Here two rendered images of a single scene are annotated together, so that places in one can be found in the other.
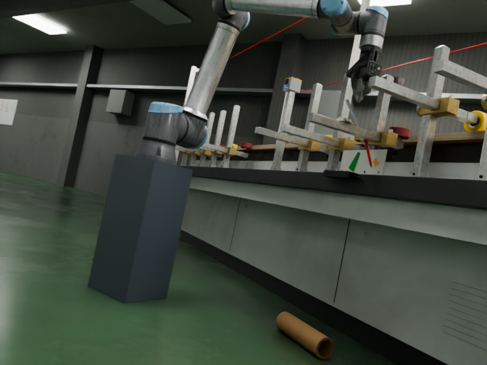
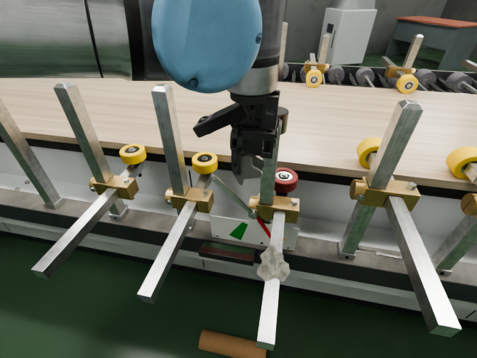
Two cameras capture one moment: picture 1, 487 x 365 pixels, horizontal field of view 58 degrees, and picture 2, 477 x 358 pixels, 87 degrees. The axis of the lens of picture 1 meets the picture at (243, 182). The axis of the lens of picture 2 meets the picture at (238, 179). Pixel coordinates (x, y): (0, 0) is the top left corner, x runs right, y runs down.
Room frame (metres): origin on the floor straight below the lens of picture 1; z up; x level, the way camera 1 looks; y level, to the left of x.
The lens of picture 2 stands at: (1.48, -0.03, 1.34)
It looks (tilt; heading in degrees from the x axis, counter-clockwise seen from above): 39 degrees down; 306
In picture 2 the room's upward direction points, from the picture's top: straight up
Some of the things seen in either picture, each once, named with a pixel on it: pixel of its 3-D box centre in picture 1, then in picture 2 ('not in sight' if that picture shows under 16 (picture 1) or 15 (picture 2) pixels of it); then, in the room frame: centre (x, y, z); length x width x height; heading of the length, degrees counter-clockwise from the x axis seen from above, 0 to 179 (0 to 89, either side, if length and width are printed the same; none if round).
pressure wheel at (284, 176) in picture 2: (397, 142); (282, 189); (1.71, -0.56, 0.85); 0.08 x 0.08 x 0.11
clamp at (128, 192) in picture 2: (308, 145); (113, 186); (2.15, -0.28, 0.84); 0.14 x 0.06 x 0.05; 25
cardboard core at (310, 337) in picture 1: (303, 333); (233, 346); (1.75, -0.35, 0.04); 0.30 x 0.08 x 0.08; 25
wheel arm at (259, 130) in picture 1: (296, 141); (101, 206); (2.10, -0.21, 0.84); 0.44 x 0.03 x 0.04; 115
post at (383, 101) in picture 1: (376, 134); (266, 200); (1.72, -0.48, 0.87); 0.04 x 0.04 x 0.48; 25
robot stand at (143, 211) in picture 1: (141, 227); not in sight; (1.99, 0.41, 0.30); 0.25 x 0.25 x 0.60; 56
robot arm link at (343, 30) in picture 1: (346, 22); not in sight; (1.77, -0.29, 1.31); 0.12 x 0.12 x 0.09; 60
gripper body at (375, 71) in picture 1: (368, 64); (253, 122); (1.72, -0.39, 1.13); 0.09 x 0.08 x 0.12; 25
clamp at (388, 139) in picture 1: (380, 140); (273, 207); (1.70, -0.49, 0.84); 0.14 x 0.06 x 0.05; 25
